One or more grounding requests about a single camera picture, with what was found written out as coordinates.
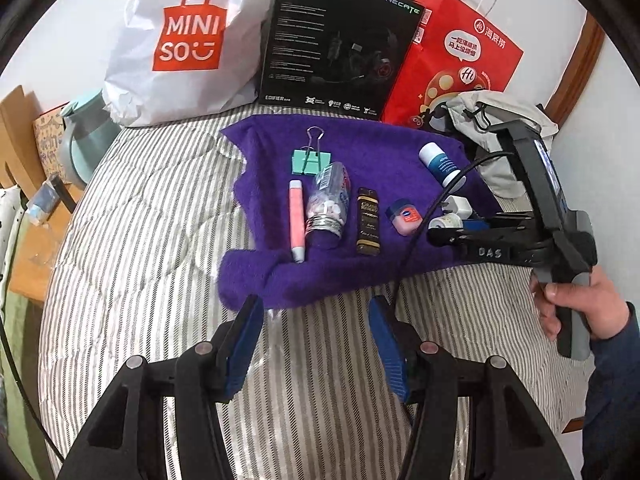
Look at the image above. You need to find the small white USB light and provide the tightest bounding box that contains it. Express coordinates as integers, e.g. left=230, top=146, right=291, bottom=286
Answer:
left=428, top=212, right=463, bottom=230

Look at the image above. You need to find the white USB wall charger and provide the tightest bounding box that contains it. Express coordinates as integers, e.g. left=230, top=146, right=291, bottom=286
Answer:
left=440, top=195, right=474, bottom=220

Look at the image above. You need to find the white blue balm stick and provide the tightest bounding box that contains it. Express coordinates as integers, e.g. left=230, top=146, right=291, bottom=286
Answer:
left=418, top=142, right=466, bottom=192

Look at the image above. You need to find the blue lid vaseline jar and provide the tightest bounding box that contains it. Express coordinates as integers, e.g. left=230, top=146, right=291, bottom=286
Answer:
left=385, top=198, right=423, bottom=236

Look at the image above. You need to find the black gold cosmetic tube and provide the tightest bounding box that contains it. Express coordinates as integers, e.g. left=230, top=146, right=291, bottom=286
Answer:
left=356, top=188, right=381, bottom=256

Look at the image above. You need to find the clear mint candy bottle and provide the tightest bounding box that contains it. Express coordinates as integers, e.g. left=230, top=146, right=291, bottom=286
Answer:
left=306, top=162, right=352, bottom=248

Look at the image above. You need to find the pink lip balm tube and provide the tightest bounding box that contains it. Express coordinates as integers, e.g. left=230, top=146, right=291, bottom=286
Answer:
left=288, top=179, right=305, bottom=263

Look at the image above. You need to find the green binder clip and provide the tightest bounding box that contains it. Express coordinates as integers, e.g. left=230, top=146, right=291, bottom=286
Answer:
left=291, top=126, right=332, bottom=176

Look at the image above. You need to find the right forearm dark sleeve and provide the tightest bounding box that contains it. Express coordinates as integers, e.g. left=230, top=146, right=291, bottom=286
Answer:
left=582, top=304, right=640, bottom=479

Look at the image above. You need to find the person's right hand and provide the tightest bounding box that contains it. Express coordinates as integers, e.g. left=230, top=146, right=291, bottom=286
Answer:
left=529, top=266, right=630, bottom=340

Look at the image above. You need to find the grey Nike waist bag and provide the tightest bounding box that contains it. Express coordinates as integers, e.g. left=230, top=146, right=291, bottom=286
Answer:
left=424, top=90, right=564, bottom=204

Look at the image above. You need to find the purple towel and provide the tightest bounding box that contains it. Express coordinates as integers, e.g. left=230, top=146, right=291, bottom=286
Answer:
left=217, top=112, right=507, bottom=312

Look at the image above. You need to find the red paper shopping bag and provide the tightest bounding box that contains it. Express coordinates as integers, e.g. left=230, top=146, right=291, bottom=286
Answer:
left=381, top=0, right=523, bottom=128

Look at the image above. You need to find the black headset box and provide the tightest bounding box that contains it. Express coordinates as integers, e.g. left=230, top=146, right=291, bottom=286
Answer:
left=258, top=0, right=424, bottom=120

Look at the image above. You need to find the wooden bedside furniture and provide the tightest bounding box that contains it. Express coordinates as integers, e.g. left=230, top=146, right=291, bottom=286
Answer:
left=1, top=86, right=72, bottom=306

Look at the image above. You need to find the teal kettle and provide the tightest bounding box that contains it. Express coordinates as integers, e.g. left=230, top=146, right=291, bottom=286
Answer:
left=58, top=90, right=120, bottom=190

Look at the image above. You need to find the white Miniso shopping bag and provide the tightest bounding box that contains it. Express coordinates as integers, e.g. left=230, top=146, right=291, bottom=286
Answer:
left=102, top=0, right=272, bottom=127

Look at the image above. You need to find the wooden door frame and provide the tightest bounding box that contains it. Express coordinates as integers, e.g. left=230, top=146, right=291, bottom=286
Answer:
left=544, top=13, right=605, bottom=127

